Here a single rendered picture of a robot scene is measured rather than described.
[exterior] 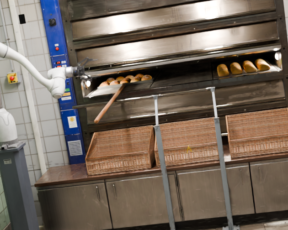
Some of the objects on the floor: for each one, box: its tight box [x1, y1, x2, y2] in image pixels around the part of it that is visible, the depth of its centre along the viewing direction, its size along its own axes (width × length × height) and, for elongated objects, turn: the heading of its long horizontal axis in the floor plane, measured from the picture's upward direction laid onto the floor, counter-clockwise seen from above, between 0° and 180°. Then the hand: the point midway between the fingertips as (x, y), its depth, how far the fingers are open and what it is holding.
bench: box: [34, 137, 288, 230], centre depth 503 cm, size 56×242×58 cm, turn 124°
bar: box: [72, 86, 240, 230], centre depth 479 cm, size 31×127×118 cm, turn 124°
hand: (97, 68), depth 462 cm, fingers open, 13 cm apart
